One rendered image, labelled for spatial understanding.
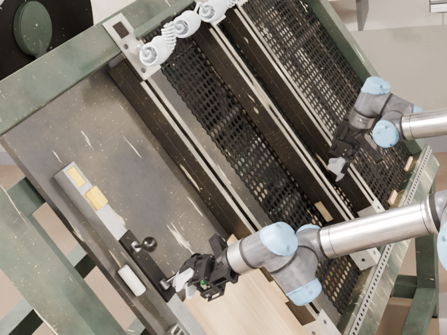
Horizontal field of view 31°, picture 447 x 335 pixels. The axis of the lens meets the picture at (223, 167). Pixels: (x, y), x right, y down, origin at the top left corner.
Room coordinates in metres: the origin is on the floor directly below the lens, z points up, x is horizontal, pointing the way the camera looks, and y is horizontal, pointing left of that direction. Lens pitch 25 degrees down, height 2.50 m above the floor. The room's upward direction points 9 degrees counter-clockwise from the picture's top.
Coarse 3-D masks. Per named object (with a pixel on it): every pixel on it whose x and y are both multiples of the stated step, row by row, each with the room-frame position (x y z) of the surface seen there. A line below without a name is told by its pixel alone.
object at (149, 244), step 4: (144, 240) 1.68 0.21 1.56; (148, 240) 1.68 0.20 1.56; (152, 240) 1.68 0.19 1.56; (132, 244) 1.76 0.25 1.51; (136, 244) 1.76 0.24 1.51; (140, 244) 1.73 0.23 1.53; (144, 244) 1.67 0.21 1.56; (148, 244) 1.67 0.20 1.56; (152, 244) 1.67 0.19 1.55; (156, 244) 1.68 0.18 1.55; (132, 248) 1.76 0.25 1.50; (136, 248) 1.75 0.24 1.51; (140, 248) 1.76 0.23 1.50; (144, 248) 1.67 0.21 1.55; (148, 248) 1.67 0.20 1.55; (152, 248) 1.67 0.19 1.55; (156, 248) 1.68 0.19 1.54; (136, 252) 1.76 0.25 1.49; (148, 252) 1.67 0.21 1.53
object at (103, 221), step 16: (64, 176) 1.81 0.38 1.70; (80, 192) 1.79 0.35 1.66; (80, 208) 1.80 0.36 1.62; (96, 224) 1.78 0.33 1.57; (112, 224) 1.79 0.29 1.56; (112, 240) 1.76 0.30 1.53; (128, 256) 1.75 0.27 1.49; (160, 304) 1.72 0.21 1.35; (176, 304) 1.73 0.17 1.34; (176, 320) 1.70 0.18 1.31; (192, 320) 1.73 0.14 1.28
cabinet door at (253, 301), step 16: (256, 272) 2.04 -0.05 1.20; (240, 288) 1.95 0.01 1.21; (256, 288) 2.00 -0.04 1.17; (272, 288) 2.04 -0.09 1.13; (192, 304) 1.79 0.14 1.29; (208, 304) 1.83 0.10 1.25; (224, 304) 1.87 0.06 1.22; (240, 304) 1.91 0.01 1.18; (256, 304) 1.95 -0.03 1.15; (272, 304) 1.99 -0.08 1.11; (208, 320) 1.79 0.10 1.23; (224, 320) 1.83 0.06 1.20; (240, 320) 1.86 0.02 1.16; (256, 320) 1.90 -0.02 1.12; (272, 320) 1.95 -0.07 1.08; (288, 320) 1.99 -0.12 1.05
